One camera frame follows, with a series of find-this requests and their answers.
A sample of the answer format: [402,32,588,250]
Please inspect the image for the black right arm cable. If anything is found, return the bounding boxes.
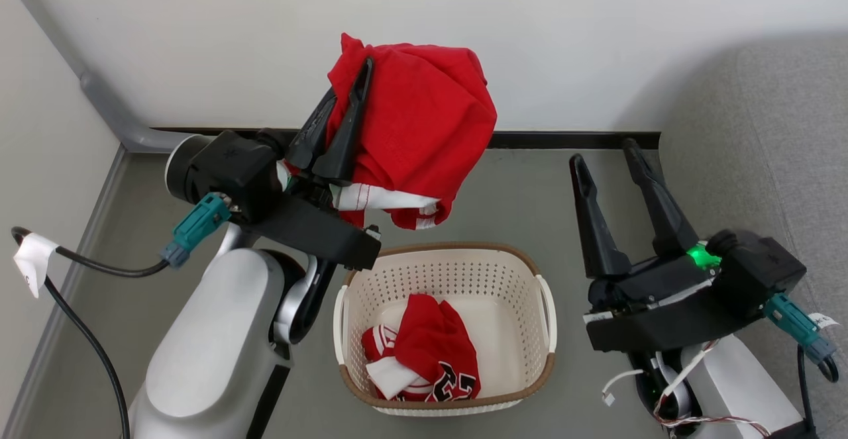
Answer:
[795,343,840,439]

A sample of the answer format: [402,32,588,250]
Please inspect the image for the teal cable connector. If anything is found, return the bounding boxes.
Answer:
[161,193,233,269]
[763,293,837,364]

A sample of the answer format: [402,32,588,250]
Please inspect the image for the red jersey with black numbers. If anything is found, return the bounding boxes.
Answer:
[361,293,481,403]

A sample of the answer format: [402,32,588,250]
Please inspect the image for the plain red shirt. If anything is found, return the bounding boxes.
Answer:
[325,33,498,231]

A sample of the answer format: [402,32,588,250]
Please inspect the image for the grey wall baseboard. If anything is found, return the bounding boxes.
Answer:
[0,148,127,439]

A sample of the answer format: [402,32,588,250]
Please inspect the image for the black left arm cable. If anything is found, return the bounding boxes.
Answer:
[10,226,172,439]

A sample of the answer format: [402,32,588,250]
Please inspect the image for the grey metal support leg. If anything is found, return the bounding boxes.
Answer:
[79,72,193,154]

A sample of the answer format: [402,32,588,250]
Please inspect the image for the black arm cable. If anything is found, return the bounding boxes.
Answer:
[10,226,172,439]
[795,343,840,439]

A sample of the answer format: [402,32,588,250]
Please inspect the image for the teal left cable connector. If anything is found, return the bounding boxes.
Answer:
[161,193,233,269]

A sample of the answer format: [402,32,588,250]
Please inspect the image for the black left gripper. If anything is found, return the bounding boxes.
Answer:
[166,58,383,272]

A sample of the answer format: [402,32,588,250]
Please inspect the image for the white perforated laundry basket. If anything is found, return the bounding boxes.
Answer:
[333,242,558,417]

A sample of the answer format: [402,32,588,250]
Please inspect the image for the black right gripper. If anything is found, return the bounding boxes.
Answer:
[570,138,808,354]

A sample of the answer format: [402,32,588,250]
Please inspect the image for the teal right cable connector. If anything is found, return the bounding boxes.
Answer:
[763,293,837,364]

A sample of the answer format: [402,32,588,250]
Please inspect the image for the thin red white wires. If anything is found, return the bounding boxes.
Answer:
[602,340,772,439]

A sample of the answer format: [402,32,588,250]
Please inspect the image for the white left cable tag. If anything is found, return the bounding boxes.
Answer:
[13,232,60,299]

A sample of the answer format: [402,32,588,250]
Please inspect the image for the black wall baseboard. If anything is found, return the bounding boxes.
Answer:
[151,128,662,150]

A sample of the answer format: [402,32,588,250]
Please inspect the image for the grey fabric sofa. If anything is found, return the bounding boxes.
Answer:
[659,32,848,439]

